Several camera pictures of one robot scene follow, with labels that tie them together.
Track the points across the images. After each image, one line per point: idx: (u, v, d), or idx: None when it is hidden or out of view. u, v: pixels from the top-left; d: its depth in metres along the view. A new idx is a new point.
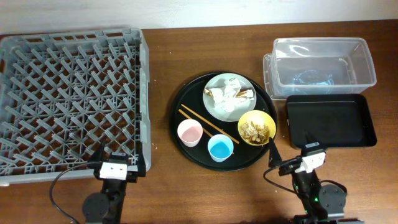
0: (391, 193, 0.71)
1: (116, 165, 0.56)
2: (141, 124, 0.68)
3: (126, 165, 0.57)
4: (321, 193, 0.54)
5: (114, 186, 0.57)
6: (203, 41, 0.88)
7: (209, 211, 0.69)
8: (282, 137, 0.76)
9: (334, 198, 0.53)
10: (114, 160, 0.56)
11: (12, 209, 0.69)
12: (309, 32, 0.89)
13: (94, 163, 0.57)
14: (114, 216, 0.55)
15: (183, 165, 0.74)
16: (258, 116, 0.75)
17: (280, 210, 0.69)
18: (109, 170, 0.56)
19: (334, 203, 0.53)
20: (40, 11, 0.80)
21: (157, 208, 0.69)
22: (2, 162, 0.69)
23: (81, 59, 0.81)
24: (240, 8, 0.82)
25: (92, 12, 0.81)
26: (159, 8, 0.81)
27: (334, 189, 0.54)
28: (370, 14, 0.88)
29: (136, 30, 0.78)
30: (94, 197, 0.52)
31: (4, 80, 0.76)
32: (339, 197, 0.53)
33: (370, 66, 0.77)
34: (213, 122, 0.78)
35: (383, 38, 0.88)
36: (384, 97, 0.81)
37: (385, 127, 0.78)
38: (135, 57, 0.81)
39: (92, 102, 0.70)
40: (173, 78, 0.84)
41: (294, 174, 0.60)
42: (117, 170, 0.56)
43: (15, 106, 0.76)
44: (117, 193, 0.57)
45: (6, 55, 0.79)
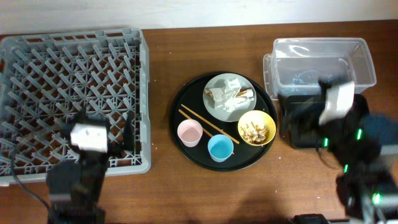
0: None
1: (93, 129, 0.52)
2: (141, 124, 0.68)
3: (104, 130, 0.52)
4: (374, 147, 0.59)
5: (91, 158, 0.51)
6: (203, 41, 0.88)
7: (209, 211, 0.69)
8: (282, 138, 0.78)
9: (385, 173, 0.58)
10: (91, 122, 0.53)
11: (12, 209, 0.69)
12: (309, 33, 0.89)
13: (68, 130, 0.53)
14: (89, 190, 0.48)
15: (183, 165, 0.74)
16: (259, 116, 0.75)
17: (280, 210, 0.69)
18: (84, 135, 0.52)
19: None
20: (40, 11, 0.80)
21: (157, 208, 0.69)
22: (1, 162, 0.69)
23: (81, 59, 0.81)
24: (240, 8, 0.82)
25: (92, 12, 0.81)
26: (159, 8, 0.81)
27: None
28: (370, 14, 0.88)
29: (137, 30, 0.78)
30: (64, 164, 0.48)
31: (4, 81, 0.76)
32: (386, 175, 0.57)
33: (370, 66, 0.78)
34: (213, 122, 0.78)
35: (382, 39, 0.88)
36: (384, 98, 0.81)
37: None
38: (135, 57, 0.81)
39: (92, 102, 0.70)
40: (173, 78, 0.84)
41: (314, 124, 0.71)
42: (94, 134, 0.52)
43: (14, 107, 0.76)
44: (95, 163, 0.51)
45: (7, 55, 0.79)
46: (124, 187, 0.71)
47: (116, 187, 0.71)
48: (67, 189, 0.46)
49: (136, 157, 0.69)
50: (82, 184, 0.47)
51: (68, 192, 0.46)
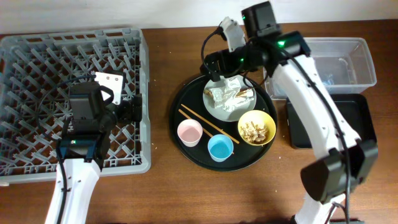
0: (392, 193, 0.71)
1: (112, 76, 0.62)
2: (141, 124, 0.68)
3: (121, 76, 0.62)
4: (263, 21, 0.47)
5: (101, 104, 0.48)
6: (203, 40, 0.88)
7: (209, 211, 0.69)
8: (282, 137, 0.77)
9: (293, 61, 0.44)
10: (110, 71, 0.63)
11: (12, 208, 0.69)
12: (309, 32, 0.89)
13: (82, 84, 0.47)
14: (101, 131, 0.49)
15: (183, 165, 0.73)
16: (259, 116, 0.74)
17: (280, 210, 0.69)
18: (104, 79, 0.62)
19: (291, 86, 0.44)
20: (40, 11, 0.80)
21: (157, 208, 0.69)
22: (1, 161, 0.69)
23: (81, 59, 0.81)
24: (240, 8, 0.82)
25: (92, 12, 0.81)
26: (159, 8, 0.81)
27: (290, 73, 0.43)
28: (371, 14, 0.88)
29: (136, 30, 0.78)
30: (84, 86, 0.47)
31: (3, 80, 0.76)
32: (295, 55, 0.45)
33: (370, 66, 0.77)
34: (213, 122, 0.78)
35: (382, 38, 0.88)
36: (384, 97, 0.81)
37: (385, 127, 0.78)
38: (135, 56, 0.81)
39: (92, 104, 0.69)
40: (173, 78, 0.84)
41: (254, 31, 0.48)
42: (112, 79, 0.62)
43: (14, 106, 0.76)
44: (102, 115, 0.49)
45: (6, 55, 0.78)
46: (123, 187, 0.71)
47: (116, 187, 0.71)
48: (85, 111, 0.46)
49: (136, 157, 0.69)
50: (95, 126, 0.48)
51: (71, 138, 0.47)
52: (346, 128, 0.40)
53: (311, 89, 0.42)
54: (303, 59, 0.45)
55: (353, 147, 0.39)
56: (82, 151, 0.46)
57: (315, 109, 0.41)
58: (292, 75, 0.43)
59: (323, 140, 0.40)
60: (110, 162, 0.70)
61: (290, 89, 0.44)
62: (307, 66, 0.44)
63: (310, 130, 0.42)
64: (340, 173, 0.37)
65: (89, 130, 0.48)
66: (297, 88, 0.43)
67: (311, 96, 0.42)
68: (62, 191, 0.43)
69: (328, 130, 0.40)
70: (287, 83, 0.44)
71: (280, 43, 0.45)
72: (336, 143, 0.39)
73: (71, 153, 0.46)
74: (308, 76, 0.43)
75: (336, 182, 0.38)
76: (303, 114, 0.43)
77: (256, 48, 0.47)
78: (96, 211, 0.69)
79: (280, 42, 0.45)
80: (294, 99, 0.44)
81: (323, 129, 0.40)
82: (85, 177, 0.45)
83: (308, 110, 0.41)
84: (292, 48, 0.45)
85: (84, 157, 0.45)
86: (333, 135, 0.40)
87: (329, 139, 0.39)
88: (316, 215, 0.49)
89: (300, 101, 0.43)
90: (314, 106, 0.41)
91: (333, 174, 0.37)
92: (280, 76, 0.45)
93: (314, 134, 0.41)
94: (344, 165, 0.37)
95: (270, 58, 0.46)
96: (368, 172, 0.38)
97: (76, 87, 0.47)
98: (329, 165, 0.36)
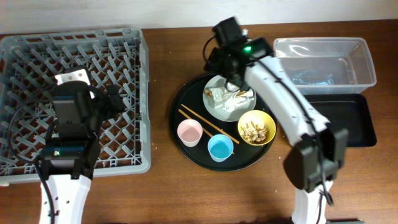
0: (392, 193, 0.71)
1: (74, 72, 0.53)
2: (141, 124, 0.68)
3: (84, 70, 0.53)
4: (229, 30, 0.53)
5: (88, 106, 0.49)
6: (203, 40, 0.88)
7: (209, 211, 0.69)
8: (282, 138, 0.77)
9: (259, 62, 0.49)
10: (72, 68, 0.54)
11: (13, 209, 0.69)
12: (308, 32, 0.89)
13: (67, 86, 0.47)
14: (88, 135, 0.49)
15: (183, 165, 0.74)
16: (258, 116, 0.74)
17: (280, 210, 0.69)
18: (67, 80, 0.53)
19: (260, 84, 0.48)
20: (40, 10, 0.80)
21: (157, 208, 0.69)
22: (1, 162, 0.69)
23: (81, 59, 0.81)
24: (240, 8, 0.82)
25: (91, 12, 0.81)
26: (159, 8, 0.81)
27: (260, 73, 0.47)
28: (370, 14, 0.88)
29: (136, 30, 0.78)
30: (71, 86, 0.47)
31: (3, 80, 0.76)
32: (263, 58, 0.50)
33: (371, 66, 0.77)
34: (213, 122, 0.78)
35: (382, 38, 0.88)
36: (384, 97, 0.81)
37: (384, 127, 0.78)
38: (135, 56, 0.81)
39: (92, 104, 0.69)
40: (173, 78, 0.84)
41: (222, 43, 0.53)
42: (76, 76, 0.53)
43: (14, 106, 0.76)
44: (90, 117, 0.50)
45: (6, 55, 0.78)
46: (124, 187, 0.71)
47: (116, 187, 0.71)
48: (70, 115, 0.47)
49: (136, 157, 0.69)
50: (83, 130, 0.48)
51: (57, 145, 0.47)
52: (315, 115, 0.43)
53: (279, 85, 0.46)
54: (270, 60, 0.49)
55: (323, 130, 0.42)
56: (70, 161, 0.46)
57: (284, 101, 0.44)
58: (260, 74, 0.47)
59: (294, 127, 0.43)
60: (110, 162, 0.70)
61: (260, 87, 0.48)
62: (273, 65, 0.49)
63: (283, 122, 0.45)
64: (314, 157, 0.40)
65: (76, 136, 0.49)
66: (265, 83, 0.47)
67: (278, 91, 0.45)
68: (50, 214, 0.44)
69: (298, 118, 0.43)
70: (258, 83, 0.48)
71: (247, 49, 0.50)
72: (307, 129, 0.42)
73: (56, 162, 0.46)
74: (275, 73, 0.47)
75: (313, 165, 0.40)
76: (275, 109, 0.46)
77: (227, 56, 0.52)
78: (97, 211, 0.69)
79: (247, 47, 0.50)
80: (265, 96, 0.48)
81: (293, 118, 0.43)
82: (73, 197, 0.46)
83: (278, 103, 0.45)
84: (259, 53, 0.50)
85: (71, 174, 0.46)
86: (303, 122, 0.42)
87: (299, 126, 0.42)
88: (307, 206, 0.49)
89: (270, 96, 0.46)
90: (282, 99, 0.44)
91: (307, 157, 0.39)
92: (250, 78, 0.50)
93: (287, 124, 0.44)
94: (316, 147, 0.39)
95: (240, 65, 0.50)
96: (342, 147, 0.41)
97: (60, 90, 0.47)
98: (302, 150, 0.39)
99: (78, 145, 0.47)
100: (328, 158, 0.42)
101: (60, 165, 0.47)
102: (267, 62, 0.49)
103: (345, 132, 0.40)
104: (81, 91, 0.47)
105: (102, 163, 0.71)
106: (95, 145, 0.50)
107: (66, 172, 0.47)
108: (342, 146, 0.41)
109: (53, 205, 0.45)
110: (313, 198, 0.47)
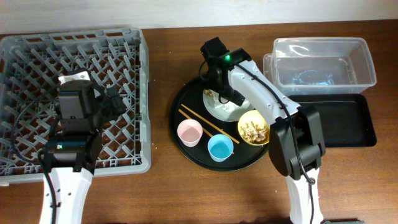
0: (391, 193, 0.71)
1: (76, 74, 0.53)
2: (141, 124, 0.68)
3: (86, 72, 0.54)
4: (212, 46, 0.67)
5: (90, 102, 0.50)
6: (203, 40, 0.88)
7: (209, 211, 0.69)
8: None
9: (237, 66, 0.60)
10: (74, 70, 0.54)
11: (13, 209, 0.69)
12: (309, 32, 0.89)
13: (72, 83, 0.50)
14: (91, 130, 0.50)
15: (183, 165, 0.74)
16: (258, 116, 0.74)
17: (280, 210, 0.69)
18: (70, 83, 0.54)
19: (241, 83, 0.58)
20: (40, 10, 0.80)
21: (157, 208, 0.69)
22: (1, 162, 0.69)
23: (81, 59, 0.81)
24: (240, 8, 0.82)
25: (91, 12, 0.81)
26: (159, 8, 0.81)
27: (239, 73, 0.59)
28: (371, 14, 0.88)
29: (136, 30, 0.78)
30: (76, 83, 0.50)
31: (3, 80, 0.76)
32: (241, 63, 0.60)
33: (370, 66, 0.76)
34: (213, 122, 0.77)
35: (382, 38, 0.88)
36: (384, 97, 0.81)
37: (384, 127, 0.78)
38: (135, 56, 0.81)
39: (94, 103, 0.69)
40: (173, 78, 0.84)
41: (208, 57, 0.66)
42: (78, 78, 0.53)
43: (14, 106, 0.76)
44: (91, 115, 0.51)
45: (6, 55, 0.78)
46: (124, 187, 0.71)
47: (116, 187, 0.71)
48: (74, 111, 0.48)
49: (136, 157, 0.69)
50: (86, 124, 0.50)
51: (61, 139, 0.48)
52: (288, 101, 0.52)
53: (255, 81, 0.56)
54: (247, 63, 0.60)
55: (296, 113, 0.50)
56: (72, 155, 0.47)
57: (259, 93, 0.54)
58: (239, 75, 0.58)
59: (271, 114, 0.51)
60: (110, 162, 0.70)
61: (242, 86, 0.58)
62: (249, 67, 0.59)
63: (261, 111, 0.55)
64: (288, 137, 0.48)
65: (79, 131, 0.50)
66: (245, 81, 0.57)
67: (254, 84, 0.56)
68: (51, 206, 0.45)
69: (272, 105, 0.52)
70: (239, 83, 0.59)
71: (227, 57, 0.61)
72: (282, 113, 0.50)
73: (57, 156, 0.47)
74: (250, 73, 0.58)
75: (290, 146, 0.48)
76: (255, 101, 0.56)
77: (212, 65, 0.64)
78: (96, 211, 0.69)
79: (227, 56, 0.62)
80: (246, 93, 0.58)
81: (268, 105, 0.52)
82: (75, 190, 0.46)
83: (255, 96, 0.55)
84: (237, 59, 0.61)
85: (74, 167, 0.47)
86: (278, 109, 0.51)
87: (273, 111, 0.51)
88: (299, 197, 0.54)
89: (250, 92, 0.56)
90: (257, 91, 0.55)
91: (282, 137, 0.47)
92: (234, 81, 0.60)
93: (265, 112, 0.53)
94: (290, 129, 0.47)
95: (223, 72, 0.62)
96: (315, 130, 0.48)
97: (66, 86, 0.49)
98: (277, 131, 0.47)
99: (80, 139, 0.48)
100: (307, 143, 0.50)
101: (62, 158, 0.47)
102: (246, 65, 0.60)
103: (316, 116, 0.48)
104: (86, 88, 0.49)
105: (102, 163, 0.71)
106: (97, 141, 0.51)
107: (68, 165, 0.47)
108: (316, 128, 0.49)
109: (55, 197, 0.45)
110: (303, 188, 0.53)
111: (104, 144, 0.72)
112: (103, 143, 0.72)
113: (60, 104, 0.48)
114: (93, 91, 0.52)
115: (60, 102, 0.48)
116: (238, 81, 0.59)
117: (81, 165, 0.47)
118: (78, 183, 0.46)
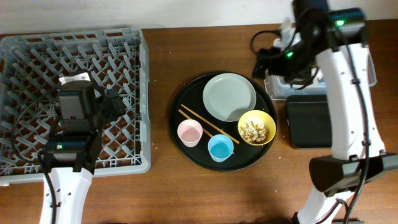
0: (391, 193, 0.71)
1: (78, 75, 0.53)
2: (142, 124, 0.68)
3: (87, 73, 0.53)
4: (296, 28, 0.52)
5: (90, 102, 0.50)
6: (203, 40, 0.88)
7: (209, 211, 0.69)
8: (282, 137, 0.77)
9: (344, 47, 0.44)
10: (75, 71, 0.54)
11: (12, 209, 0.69)
12: None
13: (73, 83, 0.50)
14: (91, 130, 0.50)
15: (183, 165, 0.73)
16: (257, 116, 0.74)
17: (280, 210, 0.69)
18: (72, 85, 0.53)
19: (333, 78, 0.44)
20: (40, 10, 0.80)
21: (157, 208, 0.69)
22: (1, 162, 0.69)
23: (81, 59, 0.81)
24: (240, 8, 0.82)
25: (91, 12, 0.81)
26: (159, 8, 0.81)
27: (339, 59, 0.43)
28: (371, 14, 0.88)
29: (137, 30, 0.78)
30: (77, 83, 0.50)
31: (3, 80, 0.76)
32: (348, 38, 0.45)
33: (371, 66, 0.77)
34: (212, 122, 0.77)
35: (382, 38, 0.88)
36: (383, 98, 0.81)
37: (384, 127, 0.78)
38: (135, 56, 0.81)
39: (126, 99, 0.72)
40: (173, 78, 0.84)
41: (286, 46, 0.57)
42: (78, 79, 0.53)
43: (14, 106, 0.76)
44: (91, 116, 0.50)
45: (6, 55, 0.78)
46: (123, 187, 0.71)
47: (116, 187, 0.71)
48: (74, 111, 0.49)
49: (136, 157, 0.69)
50: (86, 123, 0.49)
51: (63, 139, 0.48)
52: (374, 135, 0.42)
53: (353, 88, 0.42)
54: (357, 47, 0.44)
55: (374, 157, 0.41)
56: (71, 154, 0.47)
57: (352, 112, 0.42)
58: (339, 67, 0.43)
59: (346, 140, 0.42)
60: (110, 162, 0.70)
61: (333, 79, 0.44)
62: (357, 60, 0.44)
63: (336, 127, 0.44)
64: (352, 178, 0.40)
65: (79, 131, 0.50)
66: (341, 82, 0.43)
67: (351, 101, 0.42)
68: (51, 206, 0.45)
69: (357, 132, 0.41)
70: (328, 65, 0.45)
71: (340, 23, 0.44)
72: (359, 150, 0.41)
73: (56, 157, 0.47)
74: (356, 71, 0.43)
75: (346, 185, 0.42)
76: (336, 113, 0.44)
77: (307, 23, 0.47)
78: (96, 211, 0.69)
79: (340, 21, 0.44)
80: (332, 93, 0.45)
81: (350, 134, 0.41)
82: (75, 190, 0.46)
83: (342, 116, 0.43)
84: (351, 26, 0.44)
85: (74, 167, 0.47)
86: (357, 142, 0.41)
87: (352, 145, 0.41)
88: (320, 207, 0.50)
89: (338, 93, 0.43)
90: (352, 115, 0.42)
91: (348, 177, 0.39)
92: (326, 64, 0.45)
93: (341, 135, 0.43)
94: (363, 173, 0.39)
95: (321, 35, 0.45)
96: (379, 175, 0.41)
97: (66, 87, 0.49)
98: (346, 170, 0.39)
99: (80, 139, 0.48)
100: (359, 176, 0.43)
101: (61, 158, 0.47)
102: (354, 50, 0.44)
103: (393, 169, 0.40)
104: (86, 88, 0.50)
105: (101, 163, 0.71)
106: (97, 141, 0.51)
107: (68, 165, 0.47)
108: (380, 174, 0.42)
109: (55, 197, 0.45)
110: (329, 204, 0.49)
111: (104, 145, 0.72)
112: (104, 143, 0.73)
113: (60, 104, 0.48)
114: (94, 91, 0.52)
115: (60, 103, 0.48)
116: (337, 85, 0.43)
117: (81, 165, 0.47)
118: (78, 183, 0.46)
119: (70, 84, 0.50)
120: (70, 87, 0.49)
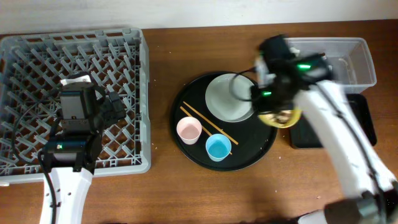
0: None
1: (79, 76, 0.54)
2: (141, 124, 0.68)
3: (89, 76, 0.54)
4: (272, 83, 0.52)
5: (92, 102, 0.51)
6: (203, 40, 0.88)
7: (209, 211, 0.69)
8: (282, 137, 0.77)
9: (314, 85, 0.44)
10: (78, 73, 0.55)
11: (12, 210, 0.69)
12: (309, 32, 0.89)
13: (76, 84, 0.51)
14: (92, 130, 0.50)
15: (182, 165, 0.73)
16: None
17: (280, 210, 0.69)
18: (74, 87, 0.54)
19: (313, 111, 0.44)
20: (40, 10, 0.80)
21: (157, 208, 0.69)
22: (1, 162, 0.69)
23: (81, 59, 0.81)
24: (240, 8, 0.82)
25: (91, 12, 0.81)
26: (159, 8, 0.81)
27: (316, 93, 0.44)
28: (371, 14, 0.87)
29: (137, 30, 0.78)
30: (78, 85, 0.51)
31: (4, 80, 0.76)
32: (321, 79, 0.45)
33: (371, 67, 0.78)
34: (213, 121, 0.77)
35: (382, 38, 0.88)
36: (383, 98, 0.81)
37: (384, 127, 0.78)
38: (135, 56, 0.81)
39: (126, 98, 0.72)
40: (173, 78, 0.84)
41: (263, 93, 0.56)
42: (80, 81, 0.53)
43: (14, 106, 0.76)
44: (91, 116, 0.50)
45: (6, 55, 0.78)
46: (124, 187, 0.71)
47: (117, 187, 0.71)
48: (76, 111, 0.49)
49: (136, 157, 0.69)
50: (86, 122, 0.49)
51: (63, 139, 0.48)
52: (382, 167, 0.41)
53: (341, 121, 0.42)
54: (328, 84, 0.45)
55: (390, 190, 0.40)
56: (72, 154, 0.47)
57: (351, 147, 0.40)
58: (316, 102, 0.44)
59: (354, 181, 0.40)
60: (110, 162, 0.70)
61: (313, 117, 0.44)
62: (333, 91, 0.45)
63: (340, 169, 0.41)
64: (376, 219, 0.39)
65: (79, 132, 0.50)
66: (324, 116, 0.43)
67: (342, 135, 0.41)
68: (51, 206, 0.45)
69: (361, 170, 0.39)
70: (305, 104, 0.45)
71: (303, 66, 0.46)
72: (367, 183, 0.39)
73: (56, 156, 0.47)
74: (336, 104, 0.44)
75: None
76: (330, 148, 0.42)
77: (276, 64, 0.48)
78: (96, 211, 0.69)
79: (304, 65, 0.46)
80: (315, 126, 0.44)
81: (354, 168, 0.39)
82: (75, 190, 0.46)
83: (344, 155, 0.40)
84: (314, 73, 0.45)
85: (74, 167, 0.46)
86: (365, 175, 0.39)
87: (360, 178, 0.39)
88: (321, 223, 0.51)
89: (326, 132, 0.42)
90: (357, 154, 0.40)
91: (365, 214, 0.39)
92: (298, 101, 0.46)
93: (345, 175, 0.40)
94: (382, 211, 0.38)
95: (293, 81, 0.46)
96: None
97: (67, 88, 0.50)
98: (367, 205, 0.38)
99: (80, 139, 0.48)
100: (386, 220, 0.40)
101: (61, 157, 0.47)
102: (324, 85, 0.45)
103: None
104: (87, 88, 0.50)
105: (101, 163, 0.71)
106: (97, 141, 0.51)
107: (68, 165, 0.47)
108: None
109: (55, 196, 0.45)
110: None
111: (104, 144, 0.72)
112: (105, 143, 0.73)
113: (61, 104, 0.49)
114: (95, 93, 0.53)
115: (61, 103, 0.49)
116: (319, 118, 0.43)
117: (81, 165, 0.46)
118: (78, 183, 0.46)
119: (72, 86, 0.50)
120: (73, 88, 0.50)
